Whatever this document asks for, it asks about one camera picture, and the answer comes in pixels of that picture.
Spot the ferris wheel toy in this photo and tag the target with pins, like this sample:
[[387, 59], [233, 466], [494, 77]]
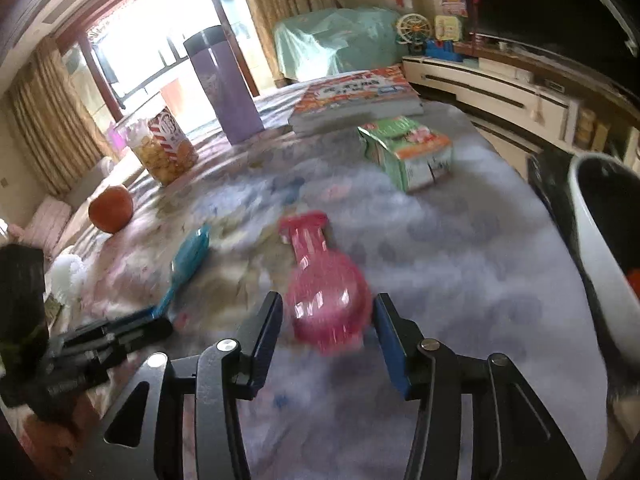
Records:
[[414, 32]]

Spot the blue toy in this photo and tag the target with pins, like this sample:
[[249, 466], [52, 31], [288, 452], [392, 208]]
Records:
[[445, 51]]

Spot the purple thermos bottle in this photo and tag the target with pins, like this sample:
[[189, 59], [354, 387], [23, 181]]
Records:
[[225, 90]]

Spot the teal plastic brush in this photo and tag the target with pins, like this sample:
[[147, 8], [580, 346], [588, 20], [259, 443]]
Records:
[[187, 260]]

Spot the pink cushion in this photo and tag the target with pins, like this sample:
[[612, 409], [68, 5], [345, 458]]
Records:
[[45, 222]]

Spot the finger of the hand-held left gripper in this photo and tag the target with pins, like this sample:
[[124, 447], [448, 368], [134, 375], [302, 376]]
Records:
[[140, 337], [110, 327]]

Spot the popcorn snack bag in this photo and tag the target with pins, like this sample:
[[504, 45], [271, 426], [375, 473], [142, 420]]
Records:
[[167, 152]]

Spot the white round trash bin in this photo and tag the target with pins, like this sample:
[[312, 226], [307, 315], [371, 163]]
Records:
[[600, 240]]

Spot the teal covered furniture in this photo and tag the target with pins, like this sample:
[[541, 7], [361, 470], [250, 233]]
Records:
[[330, 45]]

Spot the orange fruit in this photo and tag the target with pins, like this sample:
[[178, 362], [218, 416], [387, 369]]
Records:
[[111, 209]]

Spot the yellow green toy house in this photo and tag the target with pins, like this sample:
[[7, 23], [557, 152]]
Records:
[[447, 29]]

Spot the stack of round containers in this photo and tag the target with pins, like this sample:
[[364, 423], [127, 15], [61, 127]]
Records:
[[585, 129]]

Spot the black flat television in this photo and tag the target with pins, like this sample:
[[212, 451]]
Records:
[[540, 0]]

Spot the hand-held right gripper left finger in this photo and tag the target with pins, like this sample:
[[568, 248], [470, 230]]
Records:
[[265, 350]]

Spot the balcony window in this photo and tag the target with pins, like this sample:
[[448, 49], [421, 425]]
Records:
[[150, 45]]

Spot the green printed pack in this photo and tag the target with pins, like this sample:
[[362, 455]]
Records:
[[405, 152]]

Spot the beige curtain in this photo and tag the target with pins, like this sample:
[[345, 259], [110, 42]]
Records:
[[285, 10], [50, 125]]

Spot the red snack packet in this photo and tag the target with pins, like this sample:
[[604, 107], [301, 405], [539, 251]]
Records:
[[634, 282]]

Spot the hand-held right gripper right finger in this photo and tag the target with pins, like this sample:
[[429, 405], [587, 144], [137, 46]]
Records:
[[392, 350]]

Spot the white fluffy ball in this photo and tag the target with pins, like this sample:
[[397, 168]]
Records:
[[65, 277]]

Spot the children's picture book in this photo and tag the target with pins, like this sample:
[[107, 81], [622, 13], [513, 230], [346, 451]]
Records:
[[350, 97]]

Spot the black bin liner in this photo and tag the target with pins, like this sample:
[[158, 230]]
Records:
[[550, 185]]

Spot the white television cabinet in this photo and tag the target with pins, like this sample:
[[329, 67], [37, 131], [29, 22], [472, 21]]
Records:
[[475, 85]]

